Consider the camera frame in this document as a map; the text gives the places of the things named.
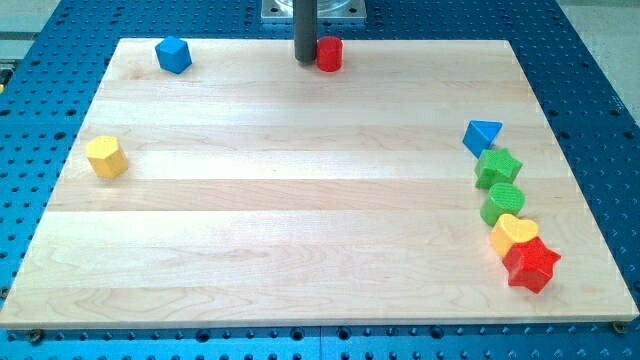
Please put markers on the red cylinder block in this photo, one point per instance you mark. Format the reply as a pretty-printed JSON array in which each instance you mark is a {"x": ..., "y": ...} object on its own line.
[{"x": 329, "y": 54}]

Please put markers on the blue triangle block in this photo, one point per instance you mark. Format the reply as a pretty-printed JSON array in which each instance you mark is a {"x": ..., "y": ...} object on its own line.
[{"x": 480, "y": 135}]

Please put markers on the light wooden board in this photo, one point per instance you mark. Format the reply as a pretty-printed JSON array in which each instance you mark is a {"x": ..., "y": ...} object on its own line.
[{"x": 263, "y": 193}]

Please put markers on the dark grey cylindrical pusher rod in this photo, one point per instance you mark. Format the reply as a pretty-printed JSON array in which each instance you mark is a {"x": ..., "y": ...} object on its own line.
[{"x": 305, "y": 30}]

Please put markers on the green star block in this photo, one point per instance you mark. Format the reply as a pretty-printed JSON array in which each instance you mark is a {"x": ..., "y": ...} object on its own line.
[{"x": 496, "y": 166}]

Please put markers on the green cylinder block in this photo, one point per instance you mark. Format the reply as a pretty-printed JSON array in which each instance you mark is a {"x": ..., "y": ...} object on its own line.
[{"x": 502, "y": 198}]

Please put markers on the blue cube block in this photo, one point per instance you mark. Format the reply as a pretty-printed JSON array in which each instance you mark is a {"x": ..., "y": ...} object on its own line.
[{"x": 173, "y": 55}]

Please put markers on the yellow heart block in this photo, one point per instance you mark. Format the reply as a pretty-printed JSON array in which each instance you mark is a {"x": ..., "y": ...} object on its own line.
[{"x": 510, "y": 230}]

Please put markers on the yellow hexagon block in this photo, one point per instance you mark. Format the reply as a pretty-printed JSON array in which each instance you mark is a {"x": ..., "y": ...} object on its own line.
[{"x": 106, "y": 156}]

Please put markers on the red star block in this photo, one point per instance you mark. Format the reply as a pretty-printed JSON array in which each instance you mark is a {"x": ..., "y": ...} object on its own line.
[{"x": 530, "y": 265}]

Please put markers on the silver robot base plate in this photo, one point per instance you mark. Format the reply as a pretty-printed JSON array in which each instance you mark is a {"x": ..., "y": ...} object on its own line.
[{"x": 281, "y": 11}]

